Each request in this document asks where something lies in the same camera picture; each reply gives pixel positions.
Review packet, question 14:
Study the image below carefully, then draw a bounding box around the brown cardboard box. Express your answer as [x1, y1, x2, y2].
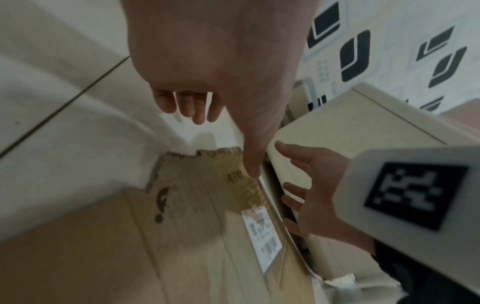
[0, 146, 328, 304]

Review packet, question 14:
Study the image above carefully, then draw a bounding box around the person's left hand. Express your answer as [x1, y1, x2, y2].
[120, 0, 323, 179]

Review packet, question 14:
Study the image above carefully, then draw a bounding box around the white shipping label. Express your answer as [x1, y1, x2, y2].
[241, 207, 283, 274]

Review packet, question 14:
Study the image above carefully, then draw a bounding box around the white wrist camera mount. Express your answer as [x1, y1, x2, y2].
[333, 145, 480, 287]

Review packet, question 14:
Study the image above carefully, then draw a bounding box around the cream white box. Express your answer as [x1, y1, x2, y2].
[262, 82, 480, 304]

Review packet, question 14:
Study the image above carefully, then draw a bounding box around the person's right hand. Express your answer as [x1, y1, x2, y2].
[274, 140, 377, 256]

